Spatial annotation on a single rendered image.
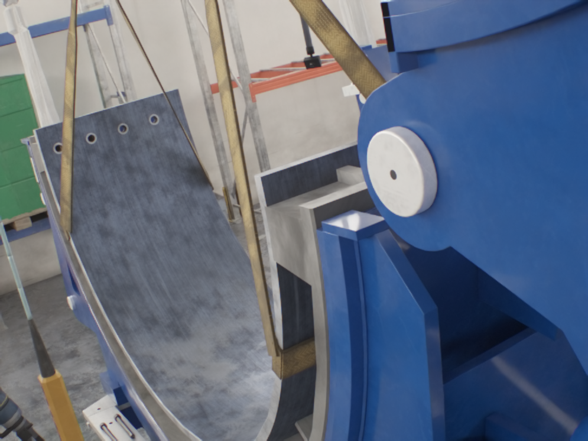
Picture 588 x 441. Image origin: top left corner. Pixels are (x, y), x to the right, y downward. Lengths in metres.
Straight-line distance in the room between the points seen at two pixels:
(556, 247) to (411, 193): 0.25
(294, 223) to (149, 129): 2.17
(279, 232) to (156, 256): 1.93
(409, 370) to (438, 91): 0.53
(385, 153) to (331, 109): 9.30
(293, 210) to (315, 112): 8.85
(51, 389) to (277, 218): 1.34
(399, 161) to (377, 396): 0.54
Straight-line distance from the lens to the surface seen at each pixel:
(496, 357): 1.62
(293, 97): 10.18
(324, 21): 2.03
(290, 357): 1.77
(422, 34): 1.05
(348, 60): 2.04
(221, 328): 3.25
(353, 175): 1.59
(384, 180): 1.21
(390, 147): 1.17
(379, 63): 4.44
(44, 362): 2.67
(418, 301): 1.31
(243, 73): 8.30
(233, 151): 1.85
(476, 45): 1.03
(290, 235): 1.52
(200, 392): 2.98
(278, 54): 10.08
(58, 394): 2.70
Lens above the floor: 2.52
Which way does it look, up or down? 15 degrees down
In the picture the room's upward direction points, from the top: 12 degrees counter-clockwise
